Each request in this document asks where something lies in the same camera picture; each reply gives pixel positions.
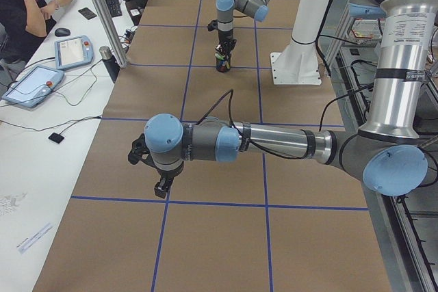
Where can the black computer mouse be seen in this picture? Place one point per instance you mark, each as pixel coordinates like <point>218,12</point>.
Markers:
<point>62,32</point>

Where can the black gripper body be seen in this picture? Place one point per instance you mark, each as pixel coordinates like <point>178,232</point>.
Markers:
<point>168,175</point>
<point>226,37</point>

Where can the black mesh pen cup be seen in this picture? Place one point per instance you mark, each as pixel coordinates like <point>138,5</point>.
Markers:
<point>223,62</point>

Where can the lower blue teach pendant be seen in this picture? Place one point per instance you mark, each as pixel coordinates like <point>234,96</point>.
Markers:
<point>34,87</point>

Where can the upper blue teach pendant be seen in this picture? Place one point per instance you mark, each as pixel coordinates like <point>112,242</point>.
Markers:
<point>73,52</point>

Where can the aluminium frame post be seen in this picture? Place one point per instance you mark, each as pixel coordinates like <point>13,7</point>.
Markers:
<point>110,31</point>

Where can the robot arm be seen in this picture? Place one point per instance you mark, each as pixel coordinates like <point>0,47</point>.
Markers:
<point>256,9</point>
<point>384,153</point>

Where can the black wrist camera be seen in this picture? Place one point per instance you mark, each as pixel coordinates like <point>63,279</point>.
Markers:
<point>140,152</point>
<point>213,25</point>

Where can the white pedestal column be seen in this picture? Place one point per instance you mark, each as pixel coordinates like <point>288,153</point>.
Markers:
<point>297,64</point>

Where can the black keyboard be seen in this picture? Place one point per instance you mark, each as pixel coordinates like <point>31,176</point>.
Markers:
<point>114,8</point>

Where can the small black puck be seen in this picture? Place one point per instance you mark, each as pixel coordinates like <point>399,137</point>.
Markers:
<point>56,137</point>

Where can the black smartphone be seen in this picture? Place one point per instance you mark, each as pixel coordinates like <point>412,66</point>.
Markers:
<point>87,13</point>

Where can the dark water bottle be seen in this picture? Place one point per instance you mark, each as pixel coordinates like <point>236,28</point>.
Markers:
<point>110,62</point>

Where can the person in black shirt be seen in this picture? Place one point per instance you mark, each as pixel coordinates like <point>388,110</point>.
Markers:
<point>27,23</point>

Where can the blue teach pendant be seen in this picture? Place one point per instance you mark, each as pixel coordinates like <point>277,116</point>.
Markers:
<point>34,87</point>
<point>73,52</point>

